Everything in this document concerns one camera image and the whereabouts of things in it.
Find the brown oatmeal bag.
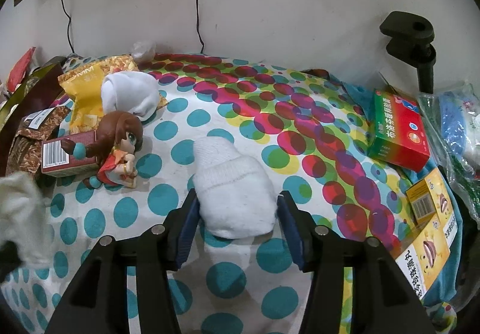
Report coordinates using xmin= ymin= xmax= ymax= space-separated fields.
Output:
xmin=6 ymin=106 xmax=71 ymax=179

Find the white sock pair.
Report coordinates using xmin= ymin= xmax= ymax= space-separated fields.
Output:
xmin=193 ymin=137 xmax=277 ymax=240

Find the yellow snack bag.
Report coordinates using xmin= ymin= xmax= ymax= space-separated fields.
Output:
xmin=58 ymin=54 xmax=169 ymax=135

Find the white sock bundle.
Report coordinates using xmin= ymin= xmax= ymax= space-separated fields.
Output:
xmin=101 ymin=71 xmax=160 ymax=122

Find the red packet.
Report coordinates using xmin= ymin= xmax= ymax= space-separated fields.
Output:
xmin=7 ymin=47 xmax=36 ymax=93

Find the gold and maroon box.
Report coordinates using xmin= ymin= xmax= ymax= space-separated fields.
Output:
xmin=1 ymin=56 xmax=66 ymax=177

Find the clear plastic bag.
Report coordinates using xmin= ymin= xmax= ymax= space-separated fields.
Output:
xmin=417 ymin=83 xmax=479 ymax=222

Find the brown hair doll figure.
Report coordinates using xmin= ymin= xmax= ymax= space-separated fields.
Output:
xmin=60 ymin=110 xmax=143 ymax=189

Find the black clamp stand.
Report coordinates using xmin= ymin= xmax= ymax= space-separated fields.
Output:
xmin=379 ymin=11 xmax=437 ymax=94

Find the red green medicine box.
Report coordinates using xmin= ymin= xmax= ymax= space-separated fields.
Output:
xmin=368 ymin=89 xmax=431 ymax=172

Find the white plastic bag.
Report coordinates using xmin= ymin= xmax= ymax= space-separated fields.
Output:
xmin=130 ymin=41 xmax=156 ymax=64

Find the maroon small carton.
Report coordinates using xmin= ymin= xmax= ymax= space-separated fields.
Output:
xmin=41 ymin=131 xmax=98 ymax=178

